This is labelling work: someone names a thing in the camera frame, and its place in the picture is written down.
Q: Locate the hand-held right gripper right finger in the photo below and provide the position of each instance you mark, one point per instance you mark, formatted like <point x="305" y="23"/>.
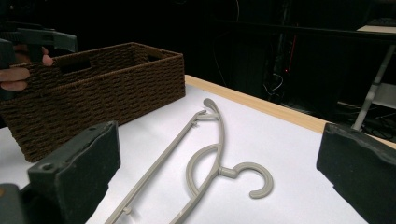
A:
<point x="361" y="165"/>

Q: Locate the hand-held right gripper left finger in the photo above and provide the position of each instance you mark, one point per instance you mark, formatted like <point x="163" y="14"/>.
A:
<point x="77" y="174"/>

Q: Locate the brown woven basket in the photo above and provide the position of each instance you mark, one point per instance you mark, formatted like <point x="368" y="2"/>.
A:
<point x="93" y="93"/>

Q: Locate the grey plastic clothes hanger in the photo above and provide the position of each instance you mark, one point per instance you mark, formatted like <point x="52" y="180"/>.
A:
<point x="218" y="146"/>

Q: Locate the grey metal stand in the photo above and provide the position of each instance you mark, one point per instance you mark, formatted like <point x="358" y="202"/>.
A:
<point x="372" y="90"/>

